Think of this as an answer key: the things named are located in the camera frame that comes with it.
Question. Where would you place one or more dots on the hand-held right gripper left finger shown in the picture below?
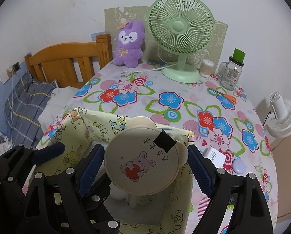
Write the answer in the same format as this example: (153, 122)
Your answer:
(92, 168)

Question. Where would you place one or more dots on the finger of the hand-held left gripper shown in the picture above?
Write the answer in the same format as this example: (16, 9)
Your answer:
(48, 152)
(99, 212)

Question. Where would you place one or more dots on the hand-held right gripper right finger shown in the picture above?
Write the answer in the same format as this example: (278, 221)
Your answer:
(199, 168)

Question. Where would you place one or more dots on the white charger plug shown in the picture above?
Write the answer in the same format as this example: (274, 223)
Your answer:
(217, 158)

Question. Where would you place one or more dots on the lavender oval case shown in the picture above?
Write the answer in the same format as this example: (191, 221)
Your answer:
(238, 165)

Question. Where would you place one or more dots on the yellow printed storage box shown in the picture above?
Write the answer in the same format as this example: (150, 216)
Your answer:
(99, 126)

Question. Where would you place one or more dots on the white printed garment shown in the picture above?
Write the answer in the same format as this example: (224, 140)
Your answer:
(1, 140)

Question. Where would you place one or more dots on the grey plaid blanket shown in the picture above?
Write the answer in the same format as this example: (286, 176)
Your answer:
(23, 102)

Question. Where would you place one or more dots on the glass jar mug green lid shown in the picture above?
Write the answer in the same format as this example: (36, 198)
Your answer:
(230, 75)

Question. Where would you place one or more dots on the white floor fan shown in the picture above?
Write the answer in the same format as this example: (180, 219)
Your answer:
(284, 119)

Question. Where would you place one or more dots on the cotton swab container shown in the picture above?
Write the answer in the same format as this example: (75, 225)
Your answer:
(206, 69)

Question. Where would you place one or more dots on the wooden bed headboard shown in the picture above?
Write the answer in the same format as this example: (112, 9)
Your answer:
(62, 51)

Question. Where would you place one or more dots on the purple plush toy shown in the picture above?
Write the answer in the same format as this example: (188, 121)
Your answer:
(128, 53)

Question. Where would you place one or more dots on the light blue paper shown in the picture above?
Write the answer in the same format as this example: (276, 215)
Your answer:
(96, 35)

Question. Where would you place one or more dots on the green desk fan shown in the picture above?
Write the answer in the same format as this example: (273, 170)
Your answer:
(182, 26)

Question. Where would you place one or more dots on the wall socket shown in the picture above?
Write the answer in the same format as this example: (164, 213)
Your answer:
(16, 66)

